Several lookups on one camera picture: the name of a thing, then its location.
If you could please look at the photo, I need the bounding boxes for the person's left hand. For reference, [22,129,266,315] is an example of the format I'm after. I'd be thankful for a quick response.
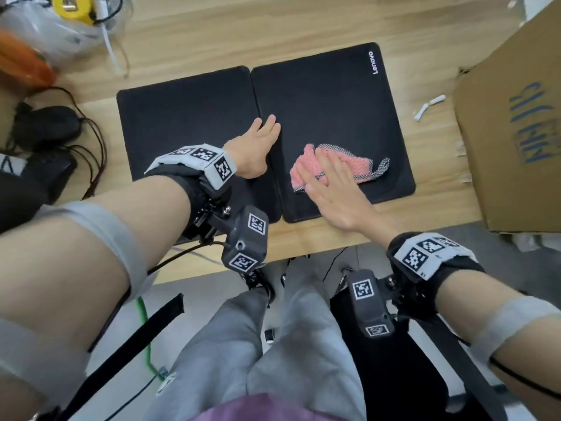
[223,114,282,180]

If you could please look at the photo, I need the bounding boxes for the person's right hand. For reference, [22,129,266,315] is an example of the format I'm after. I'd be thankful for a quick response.
[302,151,402,250]

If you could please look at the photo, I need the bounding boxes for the pink cleaning cloth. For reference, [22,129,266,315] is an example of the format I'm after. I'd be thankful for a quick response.
[290,143,391,194]

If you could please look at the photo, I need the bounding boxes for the black mouse pad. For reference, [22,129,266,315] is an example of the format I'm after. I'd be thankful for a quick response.
[116,65,282,224]
[250,42,416,224]

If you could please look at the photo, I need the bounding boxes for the black mouse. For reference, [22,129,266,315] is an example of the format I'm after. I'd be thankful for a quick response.
[24,151,79,205]
[13,105,84,145]

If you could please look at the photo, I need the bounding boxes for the person's right forearm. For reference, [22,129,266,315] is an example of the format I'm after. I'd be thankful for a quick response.
[436,269,561,421]

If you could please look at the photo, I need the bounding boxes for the person's left forearm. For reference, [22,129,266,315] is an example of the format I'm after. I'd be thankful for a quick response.
[0,175,193,347]

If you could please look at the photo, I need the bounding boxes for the person's purple shirt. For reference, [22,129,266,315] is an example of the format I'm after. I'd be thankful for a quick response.
[188,392,342,421]

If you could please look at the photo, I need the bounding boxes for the black white sneaker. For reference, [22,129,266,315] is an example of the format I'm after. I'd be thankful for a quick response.
[243,269,276,303]

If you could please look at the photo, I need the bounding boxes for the small white twist tie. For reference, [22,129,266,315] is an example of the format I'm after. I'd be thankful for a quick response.
[414,95,447,122]

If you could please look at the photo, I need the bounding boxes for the cardboard box with dark writing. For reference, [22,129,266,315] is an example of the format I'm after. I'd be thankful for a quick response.
[453,0,561,233]

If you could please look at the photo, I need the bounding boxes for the crumpled grey plastic sheet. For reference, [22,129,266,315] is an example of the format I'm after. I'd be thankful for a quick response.
[510,232,561,253]

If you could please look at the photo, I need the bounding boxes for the yellow tape measure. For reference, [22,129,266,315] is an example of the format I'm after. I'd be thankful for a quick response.
[51,0,97,26]

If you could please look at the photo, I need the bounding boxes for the clear plastic bag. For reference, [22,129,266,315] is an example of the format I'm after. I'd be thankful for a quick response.
[0,0,132,66]

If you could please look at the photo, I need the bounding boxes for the white board panel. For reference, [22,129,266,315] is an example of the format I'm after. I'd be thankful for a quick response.
[0,153,27,176]

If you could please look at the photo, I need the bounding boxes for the orange juice bottle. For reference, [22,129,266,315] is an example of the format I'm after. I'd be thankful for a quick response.
[0,30,58,88]

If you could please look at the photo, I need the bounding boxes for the scattered white crumbs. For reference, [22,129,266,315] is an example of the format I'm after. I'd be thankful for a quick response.
[506,0,527,27]

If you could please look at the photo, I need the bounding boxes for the white paper bag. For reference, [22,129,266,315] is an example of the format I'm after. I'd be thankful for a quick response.
[521,0,561,22]

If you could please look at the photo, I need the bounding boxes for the black wrist strap white marker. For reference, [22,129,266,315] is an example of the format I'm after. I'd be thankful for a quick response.
[385,232,485,320]
[144,143,238,241]

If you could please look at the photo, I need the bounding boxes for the black wrist camera with markers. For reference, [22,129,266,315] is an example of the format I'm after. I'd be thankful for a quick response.
[209,205,269,273]
[347,269,395,338]

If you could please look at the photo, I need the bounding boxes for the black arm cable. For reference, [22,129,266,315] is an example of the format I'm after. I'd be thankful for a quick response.
[87,240,227,351]
[394,315,561,402]

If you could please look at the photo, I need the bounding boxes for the thin black cable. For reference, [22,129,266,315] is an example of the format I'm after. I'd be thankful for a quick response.
[89,0,123,25]

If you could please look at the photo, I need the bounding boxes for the thin black cord with plug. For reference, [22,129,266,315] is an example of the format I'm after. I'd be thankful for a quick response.
[103,374,158,421]

